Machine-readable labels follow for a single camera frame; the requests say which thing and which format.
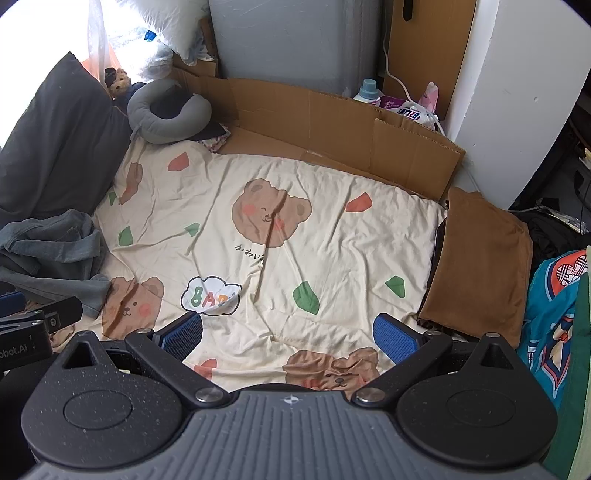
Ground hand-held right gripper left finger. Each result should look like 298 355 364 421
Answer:
60 311 229 408

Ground flattened cardboard sheet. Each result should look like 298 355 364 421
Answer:
171 53 467 201

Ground cream bear printed blanket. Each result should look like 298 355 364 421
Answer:
48 134 448 393

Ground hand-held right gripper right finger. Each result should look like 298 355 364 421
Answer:
353 313 525 408

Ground white pillow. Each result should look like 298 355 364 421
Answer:
124 0 213 65

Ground green cloth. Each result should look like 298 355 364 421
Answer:
542 272 591 480

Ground tall cardboard box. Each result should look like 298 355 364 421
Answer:
383 0 478 118

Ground black cloth heap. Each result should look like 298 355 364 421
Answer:
510 198 591 278

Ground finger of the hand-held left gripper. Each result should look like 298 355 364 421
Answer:
0 291 27 317
28 296 84 333

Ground teal printed blanket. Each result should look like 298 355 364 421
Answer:
517 249 591 411

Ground pink bag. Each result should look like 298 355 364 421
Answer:
418 82 439 112

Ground clear plastic bag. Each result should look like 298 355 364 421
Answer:
139 28 176 80

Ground white bottle teal cap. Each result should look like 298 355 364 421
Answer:
353 78 382 105

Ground sheer curtain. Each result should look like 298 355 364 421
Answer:
78 0 122 80

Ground silver foil sheet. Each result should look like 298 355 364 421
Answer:
536 208 587 232

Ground dark grey pillow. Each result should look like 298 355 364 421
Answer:
0 52 132 227

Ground grey-blue jeans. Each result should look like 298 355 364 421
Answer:
0 209 112 319

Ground grey wrapped mattress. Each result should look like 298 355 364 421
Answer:
208 0 393 100

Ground purple white plastic packet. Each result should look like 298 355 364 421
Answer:
379 95 439 128

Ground grey neck pillow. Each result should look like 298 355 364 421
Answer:
127 82 213 145

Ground floral cloth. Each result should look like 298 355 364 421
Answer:
203 131 232 153

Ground black furniture frame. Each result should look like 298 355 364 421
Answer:
512 90 591 217

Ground brown folded cloth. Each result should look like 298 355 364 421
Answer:
418 187 534 349

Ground brown teddy bear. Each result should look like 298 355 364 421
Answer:
104 67 145 112

